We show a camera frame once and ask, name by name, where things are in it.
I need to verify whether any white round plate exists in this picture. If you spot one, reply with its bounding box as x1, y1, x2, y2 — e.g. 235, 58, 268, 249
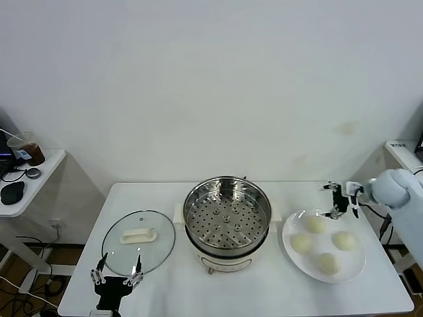
282, 208, 367, 284

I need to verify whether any black computer mouse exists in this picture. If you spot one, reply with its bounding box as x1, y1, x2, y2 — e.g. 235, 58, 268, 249
0, 180, 26, 205

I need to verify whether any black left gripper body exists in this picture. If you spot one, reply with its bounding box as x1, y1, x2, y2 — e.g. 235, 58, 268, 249
94, 276, 135, 311

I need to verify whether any black cable under table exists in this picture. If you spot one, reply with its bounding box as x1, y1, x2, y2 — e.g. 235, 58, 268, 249
15, 234, 54, 255

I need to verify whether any black cable with adapter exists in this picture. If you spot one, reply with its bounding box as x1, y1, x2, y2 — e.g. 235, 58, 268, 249
379, 213, 395, 246

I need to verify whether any steel perforated steamer basket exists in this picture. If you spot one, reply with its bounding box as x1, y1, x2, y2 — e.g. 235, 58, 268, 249
183, 177, 272, 257

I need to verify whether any white drinking straw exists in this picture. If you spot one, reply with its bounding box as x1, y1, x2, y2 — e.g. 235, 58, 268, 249
0, 128, 24, 142

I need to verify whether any glass pot lid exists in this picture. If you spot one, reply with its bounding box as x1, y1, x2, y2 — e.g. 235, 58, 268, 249
101, 209, 176, 277

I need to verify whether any plastic iced coffee cup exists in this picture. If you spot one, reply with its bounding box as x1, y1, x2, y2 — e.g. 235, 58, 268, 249
7, 131, 46, 167

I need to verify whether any dark laptop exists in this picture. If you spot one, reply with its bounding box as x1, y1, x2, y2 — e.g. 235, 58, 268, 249
0, 130, 20, 171

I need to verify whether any black coiled floor cable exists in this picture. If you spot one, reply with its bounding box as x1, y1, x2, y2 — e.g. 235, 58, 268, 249
42, 277, 67, 298

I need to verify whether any white floor cable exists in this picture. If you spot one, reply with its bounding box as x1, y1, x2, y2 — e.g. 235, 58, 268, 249
0, 275, 60, 306

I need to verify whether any white side table with laptop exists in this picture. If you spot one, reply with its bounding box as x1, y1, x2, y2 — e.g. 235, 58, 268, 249
0, 148, 79, 275

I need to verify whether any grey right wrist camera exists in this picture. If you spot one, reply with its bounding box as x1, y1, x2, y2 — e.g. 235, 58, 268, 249
346, 180, 364, 201

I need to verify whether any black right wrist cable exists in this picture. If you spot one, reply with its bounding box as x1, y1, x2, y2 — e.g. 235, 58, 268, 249
360, 199, 390, 221

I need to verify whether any white electric steamer pot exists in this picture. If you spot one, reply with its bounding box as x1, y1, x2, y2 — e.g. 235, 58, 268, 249
173, 201, 282, 275

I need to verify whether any thin black desk cable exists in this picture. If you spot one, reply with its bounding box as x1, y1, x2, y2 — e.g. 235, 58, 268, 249
1, 166, 30, 183

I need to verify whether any white steamed baozi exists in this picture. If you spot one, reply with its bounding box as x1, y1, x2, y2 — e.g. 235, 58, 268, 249
306, 216, 327, 234
331, 230, 357, 252
290, 233, 313, 254
316, 252, 340, 275

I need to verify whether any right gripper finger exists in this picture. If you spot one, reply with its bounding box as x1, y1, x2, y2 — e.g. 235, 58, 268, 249
318, 180, 342, 193
321, 205, 345, 221

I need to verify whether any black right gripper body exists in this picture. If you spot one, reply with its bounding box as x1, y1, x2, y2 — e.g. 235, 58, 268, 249
332, 187, 350, 213

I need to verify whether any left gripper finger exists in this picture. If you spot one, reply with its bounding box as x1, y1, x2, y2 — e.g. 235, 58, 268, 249
91, 252, 109, 285
124, 254, 145, 287

